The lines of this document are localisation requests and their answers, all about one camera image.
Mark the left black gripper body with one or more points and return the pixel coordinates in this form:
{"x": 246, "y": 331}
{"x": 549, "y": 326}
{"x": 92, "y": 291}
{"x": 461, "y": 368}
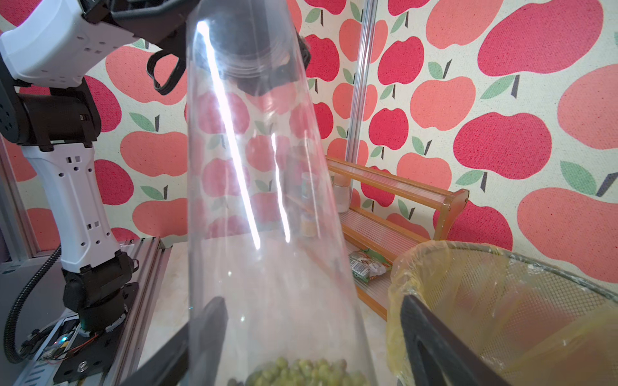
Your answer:
{"x": 256, "y": 44}

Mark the white pink bottle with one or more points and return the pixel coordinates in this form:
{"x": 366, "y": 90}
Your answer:
{"x": 342, "y": 192}

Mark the yellow plastic bin liner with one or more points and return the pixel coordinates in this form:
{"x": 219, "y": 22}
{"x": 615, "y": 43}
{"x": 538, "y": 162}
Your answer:
{"x": 502, "y": 318}

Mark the green mung bean packet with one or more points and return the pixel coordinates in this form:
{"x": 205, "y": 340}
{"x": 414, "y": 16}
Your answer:
{"x": 367, "y": 264}

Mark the green white cup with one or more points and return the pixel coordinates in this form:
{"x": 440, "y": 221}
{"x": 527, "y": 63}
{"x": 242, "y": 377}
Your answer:
{"x": 309, "y": 186}

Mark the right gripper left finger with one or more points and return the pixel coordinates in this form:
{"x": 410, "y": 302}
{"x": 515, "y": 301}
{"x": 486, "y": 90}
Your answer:
{"x": 193, "y": 354}

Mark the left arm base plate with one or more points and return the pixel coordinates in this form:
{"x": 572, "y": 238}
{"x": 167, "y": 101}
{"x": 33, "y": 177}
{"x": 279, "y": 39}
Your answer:
{"x": 68, "y": 356}

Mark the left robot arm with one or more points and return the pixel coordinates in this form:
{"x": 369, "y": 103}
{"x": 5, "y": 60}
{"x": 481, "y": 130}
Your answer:
{"x": 47, "y": 109}

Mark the yellow small can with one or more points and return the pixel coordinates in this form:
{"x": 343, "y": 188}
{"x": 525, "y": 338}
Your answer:
{"x": 308, "y": 225}

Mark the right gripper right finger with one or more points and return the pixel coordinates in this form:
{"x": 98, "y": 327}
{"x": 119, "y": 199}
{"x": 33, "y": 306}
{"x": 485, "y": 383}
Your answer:
{"x": 436, "y": 355}

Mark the left aluminium corner post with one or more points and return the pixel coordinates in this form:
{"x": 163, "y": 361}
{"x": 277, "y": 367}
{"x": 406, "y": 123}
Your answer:
{"x": 361, "y": 80}

